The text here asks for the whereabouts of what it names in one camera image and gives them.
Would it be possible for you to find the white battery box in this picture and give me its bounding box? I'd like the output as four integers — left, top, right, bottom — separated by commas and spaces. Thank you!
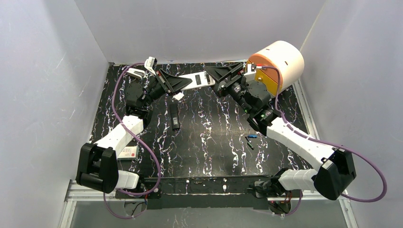
117, 146, 139, 161

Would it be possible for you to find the round orange drawer cabinet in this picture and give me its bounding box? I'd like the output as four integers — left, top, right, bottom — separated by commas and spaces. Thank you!
247, 40, 305, 97

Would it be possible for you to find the black green battery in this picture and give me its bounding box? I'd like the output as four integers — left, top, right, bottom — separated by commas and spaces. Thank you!
247, 142, 254, 150

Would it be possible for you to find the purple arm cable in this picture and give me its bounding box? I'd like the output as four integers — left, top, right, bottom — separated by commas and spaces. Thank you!
103, 62, 162, 220
255, 65, 387, 217

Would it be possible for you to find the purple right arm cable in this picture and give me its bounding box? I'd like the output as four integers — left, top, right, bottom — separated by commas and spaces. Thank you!
255, 65, 387, 217

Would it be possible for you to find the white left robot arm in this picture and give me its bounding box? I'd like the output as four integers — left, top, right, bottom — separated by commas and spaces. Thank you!
76, 70, 200, 196

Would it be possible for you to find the white remote control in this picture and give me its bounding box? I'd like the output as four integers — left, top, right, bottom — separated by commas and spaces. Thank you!
180, 71, 216, 91

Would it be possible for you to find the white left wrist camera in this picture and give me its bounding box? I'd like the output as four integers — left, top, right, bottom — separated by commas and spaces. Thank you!
144, 57, 157, 76

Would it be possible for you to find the white remote battery cover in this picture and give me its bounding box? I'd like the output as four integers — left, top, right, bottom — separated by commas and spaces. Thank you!
173, 92, 184, 101

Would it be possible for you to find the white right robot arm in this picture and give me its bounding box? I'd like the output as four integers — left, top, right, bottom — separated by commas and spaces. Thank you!
204, 64, 356, 200

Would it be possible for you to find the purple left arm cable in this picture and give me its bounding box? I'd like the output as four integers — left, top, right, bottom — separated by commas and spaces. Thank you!
103, 62, 162, 220

